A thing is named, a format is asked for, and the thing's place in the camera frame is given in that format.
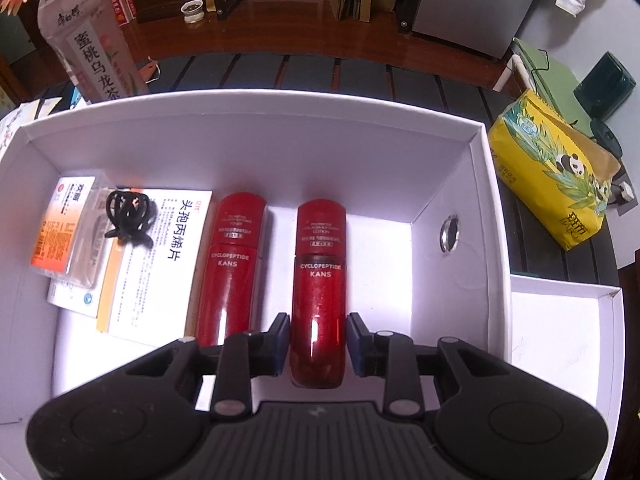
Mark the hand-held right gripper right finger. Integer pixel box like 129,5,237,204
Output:
346,312,511,417

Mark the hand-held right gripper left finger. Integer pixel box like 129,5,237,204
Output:
122,312,292,421

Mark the short red cosmetic bottle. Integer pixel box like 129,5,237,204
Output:
289,199,348,389

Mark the tall red cosmetic bottle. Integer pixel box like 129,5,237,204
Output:
194,191,268,347

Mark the white storage box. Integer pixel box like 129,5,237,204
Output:
0,89,513,480

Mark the white box lid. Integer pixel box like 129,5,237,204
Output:
509,274,627,428

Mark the large white medicine box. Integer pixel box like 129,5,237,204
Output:
95,189,214,348

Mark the black hair clip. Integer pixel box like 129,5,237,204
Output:
104,188,159,249

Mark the small white medicine box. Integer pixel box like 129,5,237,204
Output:
46,277,103,319

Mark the clear blister pack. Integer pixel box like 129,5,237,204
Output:
67,187,118,281

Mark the orange and white medicine box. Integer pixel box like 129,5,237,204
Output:
30,176,96,279

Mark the yellow tissue pack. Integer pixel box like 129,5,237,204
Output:
487,87,622,253

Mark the dark round disc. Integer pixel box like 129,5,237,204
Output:
590,119,624,157

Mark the pile of printed cards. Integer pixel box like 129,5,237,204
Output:
0,94,85,158

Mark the small green table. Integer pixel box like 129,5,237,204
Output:
499,37,598,126

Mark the white ceramic pot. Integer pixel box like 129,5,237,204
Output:
182,0,207,25

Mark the pink flower vase bottle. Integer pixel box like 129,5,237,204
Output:
37,0,144,107

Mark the grey refrigerator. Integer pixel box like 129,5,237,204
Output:
411,0,553,61

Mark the dark green cylinder device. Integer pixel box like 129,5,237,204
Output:
573,51,637,122

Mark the red gift box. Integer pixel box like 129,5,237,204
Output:
106,0,139,27

